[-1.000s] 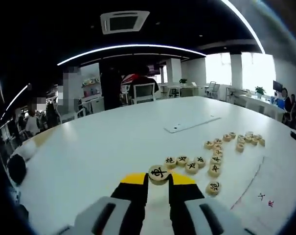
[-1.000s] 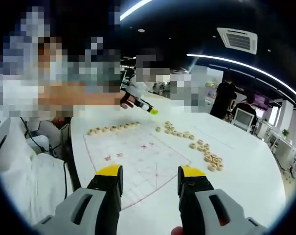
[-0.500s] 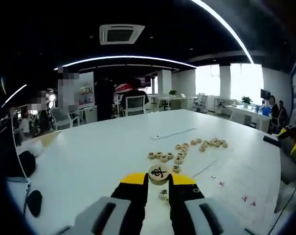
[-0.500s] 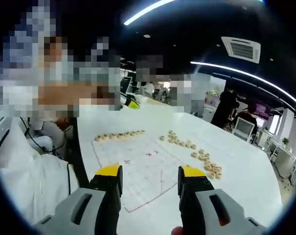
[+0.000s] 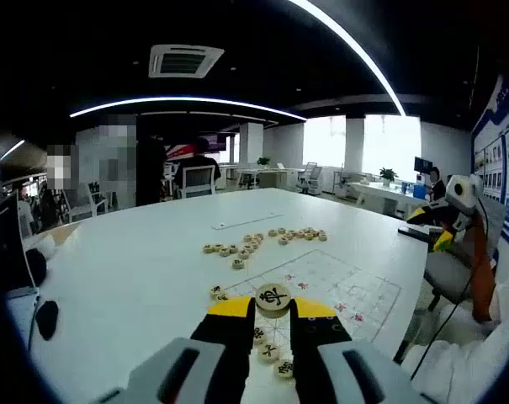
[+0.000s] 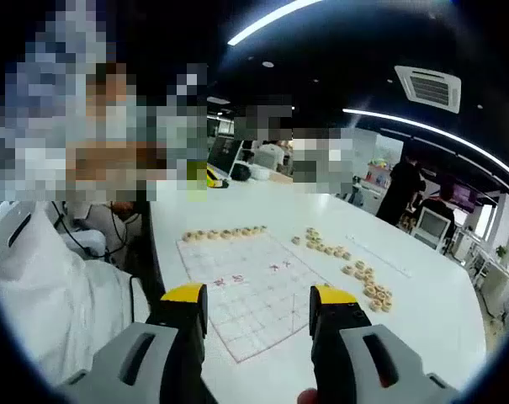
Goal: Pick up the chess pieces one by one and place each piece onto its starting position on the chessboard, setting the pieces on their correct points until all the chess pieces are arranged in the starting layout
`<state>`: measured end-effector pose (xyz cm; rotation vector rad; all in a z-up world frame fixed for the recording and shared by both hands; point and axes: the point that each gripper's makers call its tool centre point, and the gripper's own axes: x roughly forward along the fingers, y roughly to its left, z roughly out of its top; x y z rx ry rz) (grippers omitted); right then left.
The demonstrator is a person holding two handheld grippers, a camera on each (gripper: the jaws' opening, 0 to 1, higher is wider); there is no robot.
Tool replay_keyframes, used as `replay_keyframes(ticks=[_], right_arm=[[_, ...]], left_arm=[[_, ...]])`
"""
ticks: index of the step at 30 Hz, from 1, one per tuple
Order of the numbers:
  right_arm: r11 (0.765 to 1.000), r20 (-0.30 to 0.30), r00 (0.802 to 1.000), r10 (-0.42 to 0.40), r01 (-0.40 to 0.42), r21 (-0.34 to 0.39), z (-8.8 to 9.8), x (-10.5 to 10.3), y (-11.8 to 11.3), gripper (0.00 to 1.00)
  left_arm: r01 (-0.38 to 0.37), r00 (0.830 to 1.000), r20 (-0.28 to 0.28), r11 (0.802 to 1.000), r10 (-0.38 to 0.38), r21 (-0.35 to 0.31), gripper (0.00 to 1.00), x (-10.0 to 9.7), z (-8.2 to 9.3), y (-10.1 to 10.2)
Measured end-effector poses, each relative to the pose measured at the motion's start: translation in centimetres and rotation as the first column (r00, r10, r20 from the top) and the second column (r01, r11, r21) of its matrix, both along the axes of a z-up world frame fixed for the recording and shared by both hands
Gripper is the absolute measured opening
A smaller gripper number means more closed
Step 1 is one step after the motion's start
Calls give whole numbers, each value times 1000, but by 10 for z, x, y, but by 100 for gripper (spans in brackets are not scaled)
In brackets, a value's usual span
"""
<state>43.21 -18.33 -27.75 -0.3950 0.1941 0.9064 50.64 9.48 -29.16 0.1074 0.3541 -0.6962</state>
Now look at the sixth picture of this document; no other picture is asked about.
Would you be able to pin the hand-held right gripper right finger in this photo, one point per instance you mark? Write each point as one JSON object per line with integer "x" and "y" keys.
{"x": 355, "y": 357}

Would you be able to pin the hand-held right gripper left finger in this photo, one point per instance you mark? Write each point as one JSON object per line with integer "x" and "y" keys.
{"x": 153, "y": 357}

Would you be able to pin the group of black-marked chess pieces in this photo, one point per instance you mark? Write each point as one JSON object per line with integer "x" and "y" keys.
{"x": 203, "y": 235}

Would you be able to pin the group of red-marked chess pieces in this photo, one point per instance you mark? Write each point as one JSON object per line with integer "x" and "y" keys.
{"x": 376, "y": 292}

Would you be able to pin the clear paper chessboard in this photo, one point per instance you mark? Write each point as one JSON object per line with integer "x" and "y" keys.
{"x": 245, "y": 303}

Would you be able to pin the person's right hand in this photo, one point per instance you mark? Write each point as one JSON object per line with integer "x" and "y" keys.
{"x": 309, "y": 396}

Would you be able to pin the open laptop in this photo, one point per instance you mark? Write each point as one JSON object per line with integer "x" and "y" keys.
{"x": 222, "y": 157}

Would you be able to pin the black round object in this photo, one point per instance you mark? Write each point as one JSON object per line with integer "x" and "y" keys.
{"x": 240, "y": 172}

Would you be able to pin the white round object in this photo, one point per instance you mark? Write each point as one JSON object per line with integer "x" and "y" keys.
{"x": 260, "y": 173}

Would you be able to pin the white mesh office chair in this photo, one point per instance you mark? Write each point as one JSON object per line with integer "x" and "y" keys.
{"x": 431, "y": 229}

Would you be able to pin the white office desk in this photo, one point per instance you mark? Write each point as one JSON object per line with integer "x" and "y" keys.
{"x": 485, "y": 269}

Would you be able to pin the shelf with colourful items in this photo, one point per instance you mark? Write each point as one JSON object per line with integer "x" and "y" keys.
{"x": 379, "y": 172}

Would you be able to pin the long curved ceiling light strip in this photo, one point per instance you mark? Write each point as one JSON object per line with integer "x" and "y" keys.
{"x": 271, "y": 21}

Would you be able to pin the potted plant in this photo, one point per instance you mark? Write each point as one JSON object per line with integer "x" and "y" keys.
{"x": 502, "y": 252}

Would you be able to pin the white chest-worn device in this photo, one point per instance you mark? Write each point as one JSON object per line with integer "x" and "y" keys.
{"x": 10, "y": 231}

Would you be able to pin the ceiling air conditioner vent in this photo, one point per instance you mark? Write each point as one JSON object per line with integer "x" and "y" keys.
{"x": 428, "y": 89}

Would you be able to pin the purple wall screen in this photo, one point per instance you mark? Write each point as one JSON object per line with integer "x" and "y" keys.
{"x": 463, "y": 195}

